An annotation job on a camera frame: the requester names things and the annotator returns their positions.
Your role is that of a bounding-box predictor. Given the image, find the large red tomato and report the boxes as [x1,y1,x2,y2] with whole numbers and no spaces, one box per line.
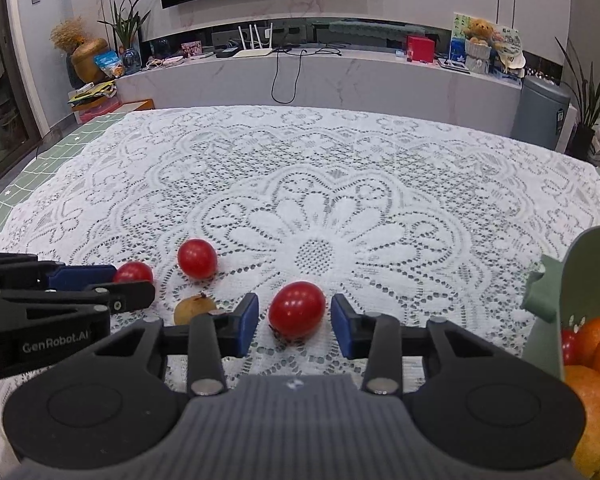
[268,281,326,339]

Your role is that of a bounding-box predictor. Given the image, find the white lace tablecloth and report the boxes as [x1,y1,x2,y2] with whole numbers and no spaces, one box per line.
[0,105,600,476]

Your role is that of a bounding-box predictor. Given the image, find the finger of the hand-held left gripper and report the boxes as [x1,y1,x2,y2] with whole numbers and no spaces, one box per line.
[0,252,117,291]
[0,281,156,316]

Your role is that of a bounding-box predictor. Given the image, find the brown teddy bear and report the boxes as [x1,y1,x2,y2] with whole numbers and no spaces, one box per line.
[461,18,494,46]

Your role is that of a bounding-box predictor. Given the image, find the dried flowers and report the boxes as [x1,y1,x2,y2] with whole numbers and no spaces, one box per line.
[50,16,87,53]

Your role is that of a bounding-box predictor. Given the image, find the stack of papers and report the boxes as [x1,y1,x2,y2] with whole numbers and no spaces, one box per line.
[67,80,118,108]

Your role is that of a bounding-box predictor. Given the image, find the potted plant with blue vase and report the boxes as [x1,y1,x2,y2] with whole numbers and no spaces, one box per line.
[98,0,153,75]

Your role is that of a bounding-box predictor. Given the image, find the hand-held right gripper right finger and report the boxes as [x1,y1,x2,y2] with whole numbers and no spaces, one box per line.
[330,294,501,396]

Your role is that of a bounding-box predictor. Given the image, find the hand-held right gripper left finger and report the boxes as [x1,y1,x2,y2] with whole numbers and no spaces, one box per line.
[95,292,260,395]

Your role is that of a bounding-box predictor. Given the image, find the potted plant with black pot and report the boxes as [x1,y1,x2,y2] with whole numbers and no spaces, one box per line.
[555,35,600,162]

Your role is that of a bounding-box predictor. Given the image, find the pink storage box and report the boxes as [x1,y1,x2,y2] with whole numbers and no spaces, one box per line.
[77,97,122,126]

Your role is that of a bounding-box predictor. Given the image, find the white router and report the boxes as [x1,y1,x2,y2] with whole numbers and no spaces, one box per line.
[236,22,273,57]

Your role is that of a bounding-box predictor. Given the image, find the white marble tv cabinet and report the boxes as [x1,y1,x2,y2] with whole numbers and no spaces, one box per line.
[115,45,531,137]

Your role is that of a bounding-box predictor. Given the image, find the blue snack bag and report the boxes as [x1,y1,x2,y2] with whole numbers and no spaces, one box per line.
[94,52,123,78]

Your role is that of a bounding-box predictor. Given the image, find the small red tomato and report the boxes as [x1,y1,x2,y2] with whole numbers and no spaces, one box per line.
[112,261,154,285]
[561,329,578,367]
[177,239,218,280]

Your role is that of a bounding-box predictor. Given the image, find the red box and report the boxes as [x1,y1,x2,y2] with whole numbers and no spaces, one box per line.
[406,35,436,63]

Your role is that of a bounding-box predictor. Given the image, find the black cable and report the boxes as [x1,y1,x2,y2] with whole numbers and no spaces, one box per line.
[271,45,343,105]

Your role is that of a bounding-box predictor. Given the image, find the grey trash bin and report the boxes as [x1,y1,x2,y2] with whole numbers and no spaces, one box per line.
[511,76,572,151]

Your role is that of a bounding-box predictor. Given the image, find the brown kiwi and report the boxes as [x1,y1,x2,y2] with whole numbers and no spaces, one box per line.
[173,294,219,326]

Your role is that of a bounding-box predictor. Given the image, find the glass sliding door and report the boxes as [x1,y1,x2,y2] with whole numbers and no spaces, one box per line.
[0,0,36,201]

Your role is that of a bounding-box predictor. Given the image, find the green fruit bowl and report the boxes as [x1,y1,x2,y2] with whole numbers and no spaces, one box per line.
[521,226,600,383]

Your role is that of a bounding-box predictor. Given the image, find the golden vase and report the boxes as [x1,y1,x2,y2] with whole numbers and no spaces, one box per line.
[71,37,111,85]

